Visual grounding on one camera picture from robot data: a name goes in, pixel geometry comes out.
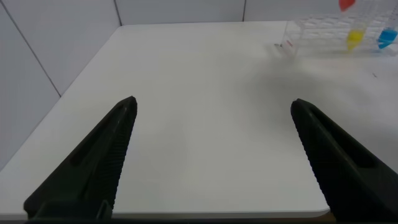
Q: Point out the test tube with yellow pigment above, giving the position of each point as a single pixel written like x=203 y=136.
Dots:
x=354 y=36

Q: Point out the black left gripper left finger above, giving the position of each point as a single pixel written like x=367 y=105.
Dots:
x=90 y=174

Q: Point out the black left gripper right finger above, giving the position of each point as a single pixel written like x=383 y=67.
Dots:
x=345 y=168

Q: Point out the test tube with blue pigment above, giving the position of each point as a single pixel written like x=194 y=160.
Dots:
x=387 y=37

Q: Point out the test tube with red pigment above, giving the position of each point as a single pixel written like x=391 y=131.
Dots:
x=345 y=4

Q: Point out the clear plastic test tube rack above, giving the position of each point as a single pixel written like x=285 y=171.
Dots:
x=317 y=34

